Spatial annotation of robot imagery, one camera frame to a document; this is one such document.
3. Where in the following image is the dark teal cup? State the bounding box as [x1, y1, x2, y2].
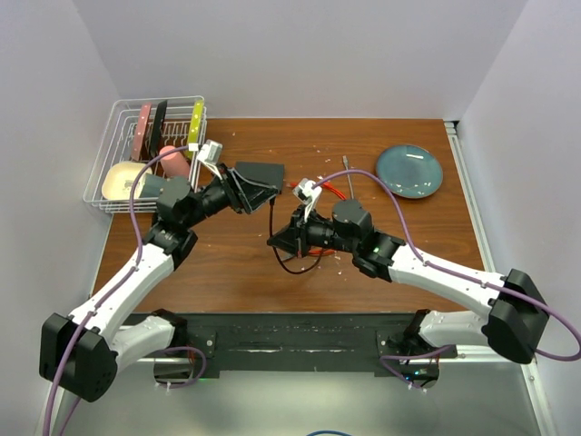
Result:
[134, 173, 167, 199]

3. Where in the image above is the yellow-green plate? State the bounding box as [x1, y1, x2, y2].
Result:
[185, 100, 205, 160]

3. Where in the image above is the grey ethernet cable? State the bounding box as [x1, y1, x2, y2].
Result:
[340, 154, 358, 203]

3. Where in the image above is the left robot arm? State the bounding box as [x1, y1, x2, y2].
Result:
[39, 162, 284, 402]

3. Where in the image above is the red ethernet cable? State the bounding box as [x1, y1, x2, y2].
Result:
[285, 180, 359, 258]

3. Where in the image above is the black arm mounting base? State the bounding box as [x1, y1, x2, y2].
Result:
[115, 311, 459, 380]

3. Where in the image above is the teal ceramic plate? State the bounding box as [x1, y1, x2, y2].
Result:
[375, 144, 444, 199]

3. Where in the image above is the pink cup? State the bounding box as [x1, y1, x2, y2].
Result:
[160, 145, 190, 178]

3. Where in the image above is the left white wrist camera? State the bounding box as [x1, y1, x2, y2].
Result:
[196, 140, 223, 169]

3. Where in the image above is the cream square bowl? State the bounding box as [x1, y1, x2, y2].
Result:
[101, 161, 145, 201]

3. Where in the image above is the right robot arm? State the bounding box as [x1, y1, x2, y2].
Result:
[267, 200, 548, 364]

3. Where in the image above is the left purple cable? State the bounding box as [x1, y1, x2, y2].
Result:
[41, 144, 201, 436]

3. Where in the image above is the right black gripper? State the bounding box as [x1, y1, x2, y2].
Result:
[268, 203, 357, 260]

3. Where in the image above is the black plate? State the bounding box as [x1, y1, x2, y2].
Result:
[148, 100, 168, 158]

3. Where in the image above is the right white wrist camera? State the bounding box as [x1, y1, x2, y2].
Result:
[293, 178, 322, 221]

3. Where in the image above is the black ethernet cable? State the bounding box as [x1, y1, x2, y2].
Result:
[267, 199, 326, 274]

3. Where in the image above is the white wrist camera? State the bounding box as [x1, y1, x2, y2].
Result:
[196, 140, 223, 169]
[293, 178, 322, 221]

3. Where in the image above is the purple cable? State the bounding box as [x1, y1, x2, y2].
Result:
[312, 168, 581, 362]
[41, 144, 201, 436]

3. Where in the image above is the white wire dish rack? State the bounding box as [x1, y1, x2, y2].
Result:
[83, 95, 207, 213]

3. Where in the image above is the pink plate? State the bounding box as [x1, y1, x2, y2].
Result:
[130, 103, 152, 162]

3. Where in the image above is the black network switch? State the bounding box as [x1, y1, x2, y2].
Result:
[235, 161, 285, 194]

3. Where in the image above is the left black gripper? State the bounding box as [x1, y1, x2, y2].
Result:
[183, 163, 279, 228]

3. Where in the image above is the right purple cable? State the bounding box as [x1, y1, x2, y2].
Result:
[312, 168, 581, 362]

